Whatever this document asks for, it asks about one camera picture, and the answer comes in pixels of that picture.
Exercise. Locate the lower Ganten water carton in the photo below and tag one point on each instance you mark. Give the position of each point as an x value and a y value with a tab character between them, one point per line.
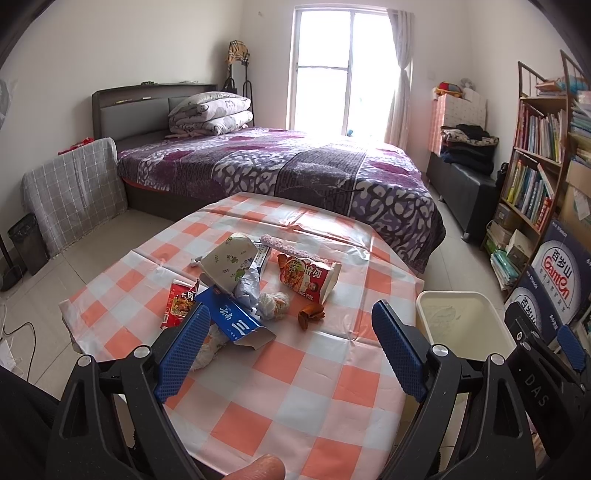
531	295

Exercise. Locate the dark grey headboard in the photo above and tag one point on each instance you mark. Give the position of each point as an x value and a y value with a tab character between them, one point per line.
141	110

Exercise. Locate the bright window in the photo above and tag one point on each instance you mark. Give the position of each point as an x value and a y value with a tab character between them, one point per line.
344	72

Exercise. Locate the white plastic bag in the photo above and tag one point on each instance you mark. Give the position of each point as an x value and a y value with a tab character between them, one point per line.
272	306

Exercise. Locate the red instant noodle cup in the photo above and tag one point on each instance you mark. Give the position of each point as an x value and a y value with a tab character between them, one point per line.
312	279

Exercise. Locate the grey plaid covered stand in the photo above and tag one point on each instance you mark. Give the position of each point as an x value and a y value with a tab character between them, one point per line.
73	193

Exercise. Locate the white plastic trash bin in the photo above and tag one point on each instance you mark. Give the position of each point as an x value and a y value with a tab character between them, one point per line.
464	321

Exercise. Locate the upper Ganten water carton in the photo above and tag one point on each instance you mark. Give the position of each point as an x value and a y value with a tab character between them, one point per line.
562	264

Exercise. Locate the white curtain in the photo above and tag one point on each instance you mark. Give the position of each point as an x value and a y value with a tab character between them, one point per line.
403	29

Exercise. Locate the ganten water carton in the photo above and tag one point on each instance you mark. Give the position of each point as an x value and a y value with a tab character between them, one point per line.
531	295
562	264

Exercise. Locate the brown cardboard box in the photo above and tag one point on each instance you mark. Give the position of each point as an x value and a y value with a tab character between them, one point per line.
575	212

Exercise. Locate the pink white drawer cabinet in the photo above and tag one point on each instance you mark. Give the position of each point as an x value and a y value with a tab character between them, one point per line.
450	111

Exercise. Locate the black storage bench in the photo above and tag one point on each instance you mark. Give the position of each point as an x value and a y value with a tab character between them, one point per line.
471	197

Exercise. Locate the person's left hand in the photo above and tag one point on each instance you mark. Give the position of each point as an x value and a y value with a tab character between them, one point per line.
267	467

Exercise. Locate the pile of dark clothes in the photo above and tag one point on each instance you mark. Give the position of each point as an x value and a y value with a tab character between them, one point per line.
470	146

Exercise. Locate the red beef noodle packet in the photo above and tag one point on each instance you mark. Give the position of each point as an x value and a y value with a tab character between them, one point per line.
180	300

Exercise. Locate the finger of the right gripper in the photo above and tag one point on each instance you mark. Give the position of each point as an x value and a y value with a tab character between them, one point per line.
572	348

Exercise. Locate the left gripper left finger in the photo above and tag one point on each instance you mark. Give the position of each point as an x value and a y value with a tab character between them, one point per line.
176	348

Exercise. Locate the crumpled blue-white paper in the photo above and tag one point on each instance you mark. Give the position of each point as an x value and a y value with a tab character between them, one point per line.
247	292

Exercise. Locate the wooden bookshelf with books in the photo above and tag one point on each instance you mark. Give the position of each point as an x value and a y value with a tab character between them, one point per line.
552	130

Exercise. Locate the folded floral quilt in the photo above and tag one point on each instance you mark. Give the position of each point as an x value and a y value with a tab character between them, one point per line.
212	113

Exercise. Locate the purple patterned bed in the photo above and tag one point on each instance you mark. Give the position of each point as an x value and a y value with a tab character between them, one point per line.
377	184

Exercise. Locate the orange checkered tablecloth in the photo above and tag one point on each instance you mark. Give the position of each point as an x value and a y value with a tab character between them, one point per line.
324	398

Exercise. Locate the orange peel piece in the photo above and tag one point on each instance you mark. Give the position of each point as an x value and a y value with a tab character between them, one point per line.
313	312

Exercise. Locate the small blue white box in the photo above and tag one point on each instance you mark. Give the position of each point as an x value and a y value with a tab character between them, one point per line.
261	258

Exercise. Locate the black coat stand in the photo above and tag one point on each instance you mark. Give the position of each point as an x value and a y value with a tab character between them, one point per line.
237	74

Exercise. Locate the long blue carton box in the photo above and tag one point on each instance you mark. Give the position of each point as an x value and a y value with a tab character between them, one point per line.
233	321

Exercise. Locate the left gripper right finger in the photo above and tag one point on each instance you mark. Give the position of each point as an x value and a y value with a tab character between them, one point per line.
397	340

